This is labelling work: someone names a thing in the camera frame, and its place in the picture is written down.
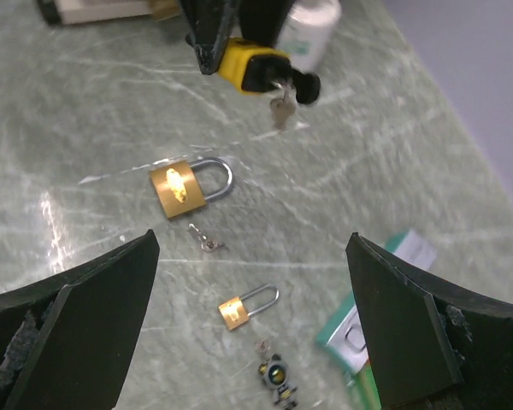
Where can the large brass padlock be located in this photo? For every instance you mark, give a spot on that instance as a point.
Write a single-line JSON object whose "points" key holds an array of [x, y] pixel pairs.
{"points": [[177, 186]]}

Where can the yellow padlock keys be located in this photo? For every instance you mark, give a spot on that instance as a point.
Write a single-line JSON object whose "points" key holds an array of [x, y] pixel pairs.
{"points": [[282, 107]]}

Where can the teal white small box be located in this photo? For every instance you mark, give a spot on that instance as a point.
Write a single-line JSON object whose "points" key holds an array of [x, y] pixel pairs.
{"points": [[342, 336]]}

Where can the yellow padlock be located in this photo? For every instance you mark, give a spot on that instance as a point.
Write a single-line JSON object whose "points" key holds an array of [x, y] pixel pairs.
{"points": [[255, 69]]}

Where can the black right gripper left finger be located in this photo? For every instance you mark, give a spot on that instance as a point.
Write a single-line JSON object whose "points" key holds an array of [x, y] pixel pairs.
{"points": [[67, 341]]}

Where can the small silver key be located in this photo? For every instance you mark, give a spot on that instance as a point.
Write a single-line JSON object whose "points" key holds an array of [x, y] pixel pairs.
{"points": [[207, 244]]}

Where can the small brass padlock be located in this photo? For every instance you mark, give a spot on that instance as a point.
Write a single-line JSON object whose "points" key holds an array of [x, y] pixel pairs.
{"points": [[236, 314]]}

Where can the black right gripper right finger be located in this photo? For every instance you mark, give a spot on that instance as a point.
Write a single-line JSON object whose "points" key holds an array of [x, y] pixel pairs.
{"points": [[432, 344]]}

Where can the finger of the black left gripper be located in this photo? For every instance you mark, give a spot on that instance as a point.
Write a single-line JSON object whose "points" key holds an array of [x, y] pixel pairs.
{"points": [[260, 21], [210, 26]]}

